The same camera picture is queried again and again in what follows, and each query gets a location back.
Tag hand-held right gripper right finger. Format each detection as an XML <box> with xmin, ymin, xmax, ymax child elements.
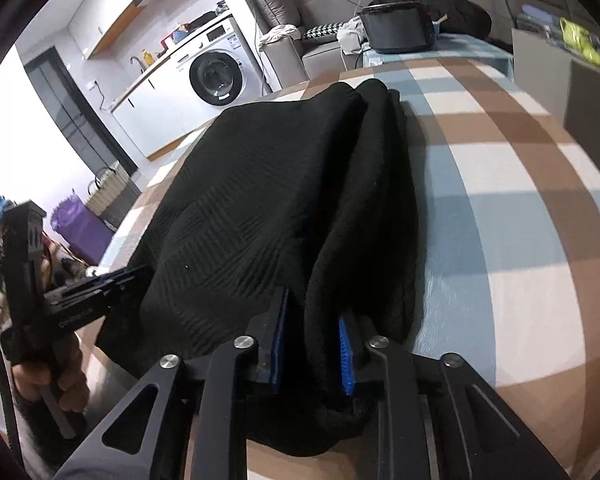
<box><xmin>337</xmin><ymin>310</ymin><xmax>571</xmax><ymax>480</ymax></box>

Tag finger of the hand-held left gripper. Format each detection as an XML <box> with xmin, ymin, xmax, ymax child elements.
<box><xmin>87</xmin><ymin>265</ymin><xmax>154</xmax><ymax>308</ymax></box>

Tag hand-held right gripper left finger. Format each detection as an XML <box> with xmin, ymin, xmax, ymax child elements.
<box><xmin>55</xmin><ymin>287</ymin><xmax>292</xmax><ymax>480</ymax></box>

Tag light grey clothes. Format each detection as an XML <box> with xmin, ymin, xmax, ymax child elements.
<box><xmin>336</xmin><ymin>16</ymin><xmax>371</xmax><ymax>55</ymax></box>

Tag person's left hand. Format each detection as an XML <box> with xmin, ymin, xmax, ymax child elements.
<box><xmin>11</xmin><ymin>332</ymin><xmax>90</xmax><ymax>413</ymax></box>

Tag purple bag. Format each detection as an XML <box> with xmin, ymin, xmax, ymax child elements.
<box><xmin>50</xmin><ymin>195</ymin><xmax>113</xmax><ymax>266</ymax></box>

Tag woven laundry basket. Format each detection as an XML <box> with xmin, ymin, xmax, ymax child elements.
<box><xmin>85</xmin><ymin>160</ymin><xmax>141</xmax><ymax>228</ymax></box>

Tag white kitchen base cabinet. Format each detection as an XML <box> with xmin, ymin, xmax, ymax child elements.
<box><xmin>111</xmin><ymin>57</ymin><xmax>198</xmax><ymax>161</ymax></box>

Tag dark glass door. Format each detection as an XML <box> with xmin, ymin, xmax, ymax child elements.
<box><xmin>24</xmin><ymin>46</ymin><xmax>141</xmax><ymax>196</ymax></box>

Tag white washing machine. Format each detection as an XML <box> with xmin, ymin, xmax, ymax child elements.
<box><xmin>169</xmin><ymin>14</ymin><xmax>263</xmax><ymax>108</ymax></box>

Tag grey sofa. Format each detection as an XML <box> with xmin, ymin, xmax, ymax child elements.
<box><xmin>257</xmin><ymin>0</ymin><xmax>376</xmax><ymax>93</ymax></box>

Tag white cloth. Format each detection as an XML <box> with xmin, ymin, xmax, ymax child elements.
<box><xmin>259</xmin><ymin>24</ymin><xmax>301</xmax><ymax>46</ymax></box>

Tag grey cushion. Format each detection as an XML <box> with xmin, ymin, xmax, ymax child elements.
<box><xmin>252</xmin><ymin>0</ymin><xmax>301</xmax><ymax>36</ymax></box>

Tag houndstooth pillow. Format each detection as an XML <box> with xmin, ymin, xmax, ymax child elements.
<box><xmin>300</xmin><ymin>21</ymin><xmax>353</xmax><ymax>41</ymax></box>

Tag teal tablecloth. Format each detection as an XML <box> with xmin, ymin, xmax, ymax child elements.
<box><xmin>362</xmin><ymin>32</ymin><xmax>515</xmax><ymax>81</ymax></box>

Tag grey cube ottoman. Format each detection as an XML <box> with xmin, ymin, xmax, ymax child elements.
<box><xmin>510</xmin><ymin>27</ymin><xmax>600</xmax><ymax>171</ymax></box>

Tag black jacket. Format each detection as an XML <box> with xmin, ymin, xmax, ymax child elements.
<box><xmin>375</xmin><ymin>0</ymin><xmax>493</xmax><ymax>41</ymax></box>

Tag blue pillow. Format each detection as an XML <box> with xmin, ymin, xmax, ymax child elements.
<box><xmin>520</xmin><ymin>5</ymin><xmax>556</xmax><ymax>24</ymax></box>

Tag green teapot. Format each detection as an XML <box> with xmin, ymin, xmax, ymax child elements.
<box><xmin>559</xmin><ymin>17</ymin><xmax>594</xmax><ymax>49</ymax></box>

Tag white kitchen wall cabinet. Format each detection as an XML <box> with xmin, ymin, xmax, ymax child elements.
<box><xmin>67</xmin><ymin>0</ymin><xmax>206</xmax><ymax>58</ymax></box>

